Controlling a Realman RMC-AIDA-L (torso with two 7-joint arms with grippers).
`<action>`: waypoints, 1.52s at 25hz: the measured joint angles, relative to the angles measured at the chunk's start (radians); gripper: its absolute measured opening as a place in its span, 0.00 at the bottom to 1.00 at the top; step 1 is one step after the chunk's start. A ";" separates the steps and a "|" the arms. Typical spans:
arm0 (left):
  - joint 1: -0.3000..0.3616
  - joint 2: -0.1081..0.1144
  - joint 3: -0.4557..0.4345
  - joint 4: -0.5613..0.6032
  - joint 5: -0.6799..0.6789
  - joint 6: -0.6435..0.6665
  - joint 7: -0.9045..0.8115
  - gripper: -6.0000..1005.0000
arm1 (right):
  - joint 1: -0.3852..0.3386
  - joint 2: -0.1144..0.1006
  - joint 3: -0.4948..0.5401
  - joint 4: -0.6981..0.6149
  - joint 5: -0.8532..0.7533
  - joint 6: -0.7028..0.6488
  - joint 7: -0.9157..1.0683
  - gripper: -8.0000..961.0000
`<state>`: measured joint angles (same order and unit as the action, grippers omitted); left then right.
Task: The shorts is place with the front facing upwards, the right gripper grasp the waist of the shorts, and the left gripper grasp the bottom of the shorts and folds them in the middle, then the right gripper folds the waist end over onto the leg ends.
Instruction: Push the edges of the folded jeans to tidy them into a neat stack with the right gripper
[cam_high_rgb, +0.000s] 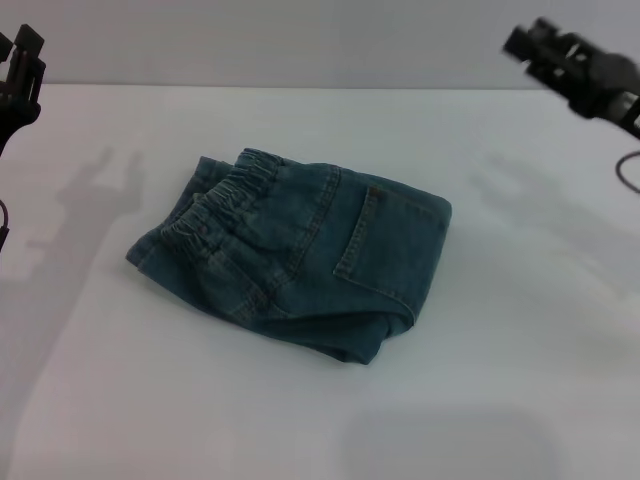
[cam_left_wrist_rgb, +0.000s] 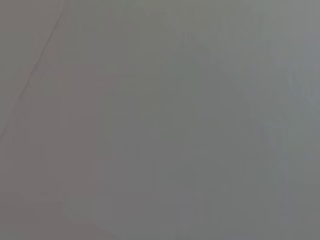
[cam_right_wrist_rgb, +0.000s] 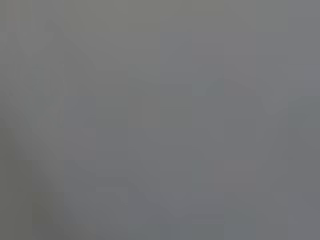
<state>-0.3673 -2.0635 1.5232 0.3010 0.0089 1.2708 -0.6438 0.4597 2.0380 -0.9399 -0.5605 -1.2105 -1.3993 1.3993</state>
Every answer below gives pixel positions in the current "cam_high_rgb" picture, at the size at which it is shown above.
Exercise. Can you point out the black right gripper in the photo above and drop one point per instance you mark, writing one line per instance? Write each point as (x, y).
(600, 82)

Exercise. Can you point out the blue denim shorts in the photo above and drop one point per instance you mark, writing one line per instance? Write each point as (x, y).
(300, 250)

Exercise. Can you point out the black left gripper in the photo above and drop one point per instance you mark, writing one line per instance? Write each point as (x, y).
(12, 117)

